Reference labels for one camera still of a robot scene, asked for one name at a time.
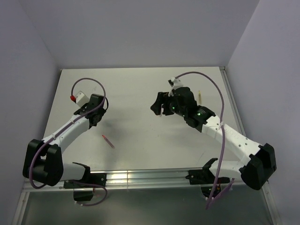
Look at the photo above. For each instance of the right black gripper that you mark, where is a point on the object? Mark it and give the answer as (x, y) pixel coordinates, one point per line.
(156, 107)

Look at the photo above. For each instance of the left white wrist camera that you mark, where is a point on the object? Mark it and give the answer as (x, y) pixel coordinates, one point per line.
(81, 99)

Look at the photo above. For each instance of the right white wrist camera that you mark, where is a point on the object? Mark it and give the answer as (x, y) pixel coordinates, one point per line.
(175, 83)

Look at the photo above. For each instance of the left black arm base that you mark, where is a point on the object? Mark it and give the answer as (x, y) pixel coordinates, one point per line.
(83, 190)

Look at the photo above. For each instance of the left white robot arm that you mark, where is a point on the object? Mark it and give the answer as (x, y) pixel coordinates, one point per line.
(44, 162)

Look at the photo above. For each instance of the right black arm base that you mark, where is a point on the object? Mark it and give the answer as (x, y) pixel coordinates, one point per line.
(205, 177)

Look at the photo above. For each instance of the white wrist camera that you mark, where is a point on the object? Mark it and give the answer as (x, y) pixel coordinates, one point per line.
(81, 99)
(175, 83)

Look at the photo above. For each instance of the yellow pen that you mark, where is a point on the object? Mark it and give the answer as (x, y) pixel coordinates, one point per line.
(199, 97)

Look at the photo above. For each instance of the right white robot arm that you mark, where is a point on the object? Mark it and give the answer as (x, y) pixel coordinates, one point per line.
(256, 162)

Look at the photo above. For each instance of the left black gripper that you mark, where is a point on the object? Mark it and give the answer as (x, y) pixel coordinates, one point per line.
(102, 111)

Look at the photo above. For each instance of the aluminium rail frame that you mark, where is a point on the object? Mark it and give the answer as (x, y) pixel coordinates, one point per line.
(169, 151)

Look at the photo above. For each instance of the red pen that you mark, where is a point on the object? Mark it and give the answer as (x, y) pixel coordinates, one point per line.
(109, 143)

